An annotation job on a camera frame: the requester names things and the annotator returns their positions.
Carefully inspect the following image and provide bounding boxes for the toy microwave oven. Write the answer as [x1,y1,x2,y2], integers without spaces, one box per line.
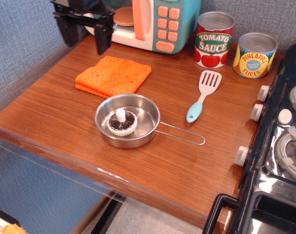
[78,0,202,55]

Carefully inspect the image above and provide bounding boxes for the tomato sauce can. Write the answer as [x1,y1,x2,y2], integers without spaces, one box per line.
[194,11,235,68]

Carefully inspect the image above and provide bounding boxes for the white spatula blue handle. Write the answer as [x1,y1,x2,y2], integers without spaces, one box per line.
[186,70,222,123]

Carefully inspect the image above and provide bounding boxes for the white stove knob middle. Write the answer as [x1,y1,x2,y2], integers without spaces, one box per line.
[250,104,263,122]

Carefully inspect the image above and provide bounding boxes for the white stove knob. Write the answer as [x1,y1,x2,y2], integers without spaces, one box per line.
[258,85,270,103]
[235,146,249,167]
[250,104,263,122]

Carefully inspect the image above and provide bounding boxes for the orange towel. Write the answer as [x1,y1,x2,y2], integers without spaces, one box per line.
[75,56,152,98]

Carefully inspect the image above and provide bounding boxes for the white stove knob front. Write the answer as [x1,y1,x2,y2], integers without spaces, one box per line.
[235,146,249,167]

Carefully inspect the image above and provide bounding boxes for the black toy stove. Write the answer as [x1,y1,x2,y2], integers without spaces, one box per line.
[203,44,296,234]

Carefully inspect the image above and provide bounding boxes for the toy mushroom half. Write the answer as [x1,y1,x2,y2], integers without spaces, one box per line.
[107,109,138,137]

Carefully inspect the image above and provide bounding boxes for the orange plush object corner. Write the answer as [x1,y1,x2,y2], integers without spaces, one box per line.
[2,224,27,234]

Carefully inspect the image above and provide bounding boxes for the pineapple slices can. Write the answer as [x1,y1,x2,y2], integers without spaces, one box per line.
[233,32,278,78]

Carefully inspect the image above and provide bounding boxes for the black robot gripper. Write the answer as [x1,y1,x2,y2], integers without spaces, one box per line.
[51,0,116,55]

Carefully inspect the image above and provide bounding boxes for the white stove knob rear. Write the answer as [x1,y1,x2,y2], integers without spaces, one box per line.
[258,85,270,103]

